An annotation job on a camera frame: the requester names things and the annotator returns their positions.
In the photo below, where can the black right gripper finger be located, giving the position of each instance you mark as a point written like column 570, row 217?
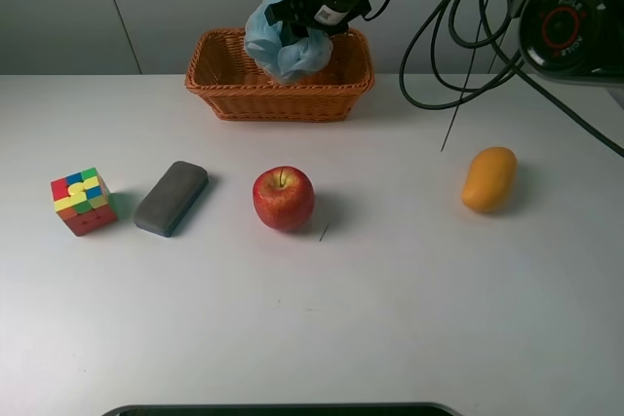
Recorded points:
column 287, row 11

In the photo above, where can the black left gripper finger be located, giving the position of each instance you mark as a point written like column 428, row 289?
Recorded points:
column 305, row 29

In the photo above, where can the light blue bath loofah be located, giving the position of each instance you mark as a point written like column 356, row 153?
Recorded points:
column 284, row 64

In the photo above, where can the orange wicker basket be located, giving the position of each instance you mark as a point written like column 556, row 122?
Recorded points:
column 236, row 89

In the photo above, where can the red apple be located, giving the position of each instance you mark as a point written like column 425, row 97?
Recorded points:
column 283, row 198

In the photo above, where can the grey whiteboard eraser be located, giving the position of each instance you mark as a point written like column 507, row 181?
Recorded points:
column 172, row 197

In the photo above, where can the yellow mango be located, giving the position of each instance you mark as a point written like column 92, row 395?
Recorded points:
column 490, row 179

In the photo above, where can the multicoloured puzzle cube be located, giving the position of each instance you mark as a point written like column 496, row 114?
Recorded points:
column 83, row 202

